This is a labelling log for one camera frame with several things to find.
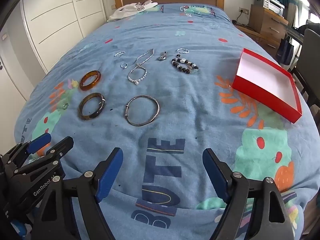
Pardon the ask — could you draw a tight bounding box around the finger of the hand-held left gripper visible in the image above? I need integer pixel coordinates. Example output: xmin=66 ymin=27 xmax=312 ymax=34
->
xmin=4 ymin=132 xmax=52 ymax=167
xmin=14 ymin=136 xmax=75 ymax=180

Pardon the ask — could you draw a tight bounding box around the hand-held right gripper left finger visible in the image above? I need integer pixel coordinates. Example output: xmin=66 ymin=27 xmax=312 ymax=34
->
xmin=32 ymin=147 xmax=123 ymax=240

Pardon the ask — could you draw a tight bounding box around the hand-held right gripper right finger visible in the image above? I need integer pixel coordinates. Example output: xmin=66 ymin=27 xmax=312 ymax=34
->
xmin=202 ymin=148 xmax=295 ymax=240

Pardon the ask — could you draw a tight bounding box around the dark brown bangle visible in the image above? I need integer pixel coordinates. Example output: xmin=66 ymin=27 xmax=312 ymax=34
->
xmin=78 ymin=93 xmax=106 ymax=121

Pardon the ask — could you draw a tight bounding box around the amber bangle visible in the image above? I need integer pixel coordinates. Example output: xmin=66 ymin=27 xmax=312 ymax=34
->
xmin=79 ymin=70 xmax=101 ymax=91

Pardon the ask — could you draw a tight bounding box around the thin silver bangle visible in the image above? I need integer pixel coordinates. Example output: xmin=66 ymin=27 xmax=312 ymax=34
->
xmin=125 ymin=95 xmax=160 ymax=126

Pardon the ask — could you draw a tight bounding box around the pearl necklace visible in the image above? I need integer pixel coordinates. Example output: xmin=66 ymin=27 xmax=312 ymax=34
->
xmin=128 ymin=49 xmax=155 ymax=85

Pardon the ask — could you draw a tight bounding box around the red shallow box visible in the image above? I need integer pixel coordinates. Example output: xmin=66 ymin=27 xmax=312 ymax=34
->
xmin=232 ymin=48 xmax=302 ymax=124

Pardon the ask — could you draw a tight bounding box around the black and white beaded bracelet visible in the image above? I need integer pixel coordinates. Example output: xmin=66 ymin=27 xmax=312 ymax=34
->
xmin=171 ymin=54 xmax=200 ymax=74

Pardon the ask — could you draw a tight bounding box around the blue printed blanket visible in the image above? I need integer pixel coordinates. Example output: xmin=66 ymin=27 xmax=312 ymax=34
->
xmin=14 ymin=2 xmax=314 ymax=240

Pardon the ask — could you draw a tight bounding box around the white door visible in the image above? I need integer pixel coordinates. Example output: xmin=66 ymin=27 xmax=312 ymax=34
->
xmin=0 ymin=26 xmax=34 ymax=105

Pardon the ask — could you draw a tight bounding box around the white wardrobe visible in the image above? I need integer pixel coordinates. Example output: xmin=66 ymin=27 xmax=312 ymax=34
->
xmin=22 ymin=0 xmax=109 ymax=73

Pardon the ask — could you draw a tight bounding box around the low wooden nightstand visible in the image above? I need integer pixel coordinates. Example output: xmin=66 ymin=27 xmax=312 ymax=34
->
xmin=235 ymin=24 xmax=280 ymax=55

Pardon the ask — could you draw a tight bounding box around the dark blue bag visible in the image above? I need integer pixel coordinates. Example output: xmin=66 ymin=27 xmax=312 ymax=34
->
xmin=276 ymin=37 xmax=294 ymax=65

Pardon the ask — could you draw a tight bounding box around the grey office chair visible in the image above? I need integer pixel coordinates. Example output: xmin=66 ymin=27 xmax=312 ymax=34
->
xmin=291 ymin=28 xmax=320 ymax=105

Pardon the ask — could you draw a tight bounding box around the white garment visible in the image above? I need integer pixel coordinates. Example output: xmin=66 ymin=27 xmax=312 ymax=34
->
xmin=107 ymin=0 xmax=158 ymax=22

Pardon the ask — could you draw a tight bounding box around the wooden chest of drawers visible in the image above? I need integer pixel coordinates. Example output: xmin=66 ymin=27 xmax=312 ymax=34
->
xmin=249 ymin=4 xmax=288 ymax=43

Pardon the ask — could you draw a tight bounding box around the glass desk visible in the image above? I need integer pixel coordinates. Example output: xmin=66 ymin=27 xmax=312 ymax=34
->
xmin=285 ymin=22 xmax=308 ymax=43

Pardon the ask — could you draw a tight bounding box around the black backpack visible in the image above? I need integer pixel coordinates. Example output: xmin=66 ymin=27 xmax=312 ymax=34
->
xmin=299 ymin=23 xmax=320 ymax=36

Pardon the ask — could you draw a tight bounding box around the white printer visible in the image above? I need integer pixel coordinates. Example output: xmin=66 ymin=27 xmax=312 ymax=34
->
xmin=254 ymin=0 xmax=285 ymax=16

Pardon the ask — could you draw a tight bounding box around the black power cable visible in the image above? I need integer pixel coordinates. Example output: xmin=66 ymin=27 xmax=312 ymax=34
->
xmin=231 ymin=11 xmax=245 ymax=26

